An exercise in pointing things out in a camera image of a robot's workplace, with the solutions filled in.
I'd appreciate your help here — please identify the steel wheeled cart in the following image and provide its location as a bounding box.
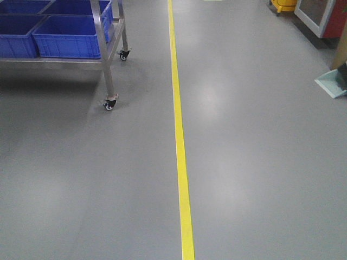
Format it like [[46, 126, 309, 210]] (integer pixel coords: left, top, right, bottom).
[[1, 1, 131, 111]]

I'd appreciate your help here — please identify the blue crate on cart front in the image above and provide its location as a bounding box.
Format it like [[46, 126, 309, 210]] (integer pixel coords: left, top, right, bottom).
[[33, 16, 101, 59]]

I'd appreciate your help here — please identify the blue crate on cart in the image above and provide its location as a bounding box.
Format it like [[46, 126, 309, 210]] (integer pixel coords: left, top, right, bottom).
[[1, 15, 46, 59], [33, 16, 101, 59], [42, 0, 113, 42]]

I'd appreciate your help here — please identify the teal dustpan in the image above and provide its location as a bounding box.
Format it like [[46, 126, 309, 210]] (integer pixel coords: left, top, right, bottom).
[[314, 69, 346, 99]]

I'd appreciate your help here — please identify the yellow mop bucket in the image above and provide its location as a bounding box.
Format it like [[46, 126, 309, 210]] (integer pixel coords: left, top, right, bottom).
[[268, 0, 297, 15]]

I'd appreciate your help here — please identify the blue crate on cart rear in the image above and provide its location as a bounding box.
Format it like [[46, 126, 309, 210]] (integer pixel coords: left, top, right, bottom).
[[42, 0, 113, 42]]

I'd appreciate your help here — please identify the blue crate on cart left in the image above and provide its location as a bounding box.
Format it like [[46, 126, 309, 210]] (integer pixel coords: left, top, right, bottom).
[[1, 15, 46, 59]]

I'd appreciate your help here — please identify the glass door cabinet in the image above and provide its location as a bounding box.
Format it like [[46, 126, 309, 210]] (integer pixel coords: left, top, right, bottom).
[[294, 0, 346, 38]]

